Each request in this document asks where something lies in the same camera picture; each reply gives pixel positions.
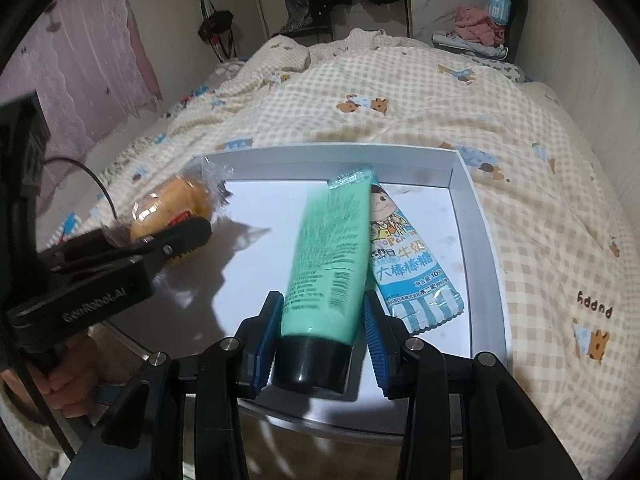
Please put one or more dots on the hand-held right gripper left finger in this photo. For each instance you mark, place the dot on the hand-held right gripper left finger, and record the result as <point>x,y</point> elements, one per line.
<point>264,345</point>

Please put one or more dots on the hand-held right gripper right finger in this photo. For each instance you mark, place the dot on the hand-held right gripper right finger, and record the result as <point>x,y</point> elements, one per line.
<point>377,355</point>

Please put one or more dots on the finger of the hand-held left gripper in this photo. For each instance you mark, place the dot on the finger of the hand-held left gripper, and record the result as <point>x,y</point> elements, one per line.
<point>175,237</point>

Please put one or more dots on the bread bun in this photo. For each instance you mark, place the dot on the bread bun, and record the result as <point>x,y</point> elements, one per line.
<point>170,200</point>

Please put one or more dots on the blue cartoon lollipop packet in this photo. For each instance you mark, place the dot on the blue cartoon lollipop packet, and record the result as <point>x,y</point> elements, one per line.
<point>415,280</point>

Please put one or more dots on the white cardboard box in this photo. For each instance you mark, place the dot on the white cardboard box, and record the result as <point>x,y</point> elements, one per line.
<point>250,200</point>

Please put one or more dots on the green tube with black cap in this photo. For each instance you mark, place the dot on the green tube with black cap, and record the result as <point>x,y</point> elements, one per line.
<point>325,260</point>

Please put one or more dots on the person's left hand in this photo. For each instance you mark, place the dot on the person's left hand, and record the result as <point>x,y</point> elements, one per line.
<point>75,380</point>

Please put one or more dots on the cartoon print bedsheet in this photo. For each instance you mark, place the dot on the cartoon print bedsheet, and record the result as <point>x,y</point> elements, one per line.
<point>130,155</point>

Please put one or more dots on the pink lace curtain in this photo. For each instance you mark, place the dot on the pink lace curtain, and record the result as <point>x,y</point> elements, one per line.
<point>75,70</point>

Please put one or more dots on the black hanging bag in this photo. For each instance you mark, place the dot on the black hanging bag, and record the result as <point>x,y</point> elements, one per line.
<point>215,22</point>

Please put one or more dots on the chair with striped cloth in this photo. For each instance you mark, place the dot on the chair with striped cloth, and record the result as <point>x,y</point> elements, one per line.
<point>297,10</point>

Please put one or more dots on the checkered cartoon bear quilt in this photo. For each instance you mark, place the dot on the checkered cartoon bear quilt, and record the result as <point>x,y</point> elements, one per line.
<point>400,90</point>

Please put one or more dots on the heart print pillow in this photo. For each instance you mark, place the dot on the heart print pillow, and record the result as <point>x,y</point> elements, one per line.
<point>500,67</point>

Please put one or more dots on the folded light clothes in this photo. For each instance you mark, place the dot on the folded light clothes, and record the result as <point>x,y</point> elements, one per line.
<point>460,40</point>

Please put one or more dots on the pink crumpled clothes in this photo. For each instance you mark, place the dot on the pink crumpled clothes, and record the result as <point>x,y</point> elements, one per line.
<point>475,22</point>

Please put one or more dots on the dark high-back chair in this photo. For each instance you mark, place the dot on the dark high-back chair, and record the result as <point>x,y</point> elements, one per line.
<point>517,15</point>

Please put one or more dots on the light blue tissue package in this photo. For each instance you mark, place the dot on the light blue tissue package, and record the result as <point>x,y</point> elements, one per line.
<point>497,2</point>

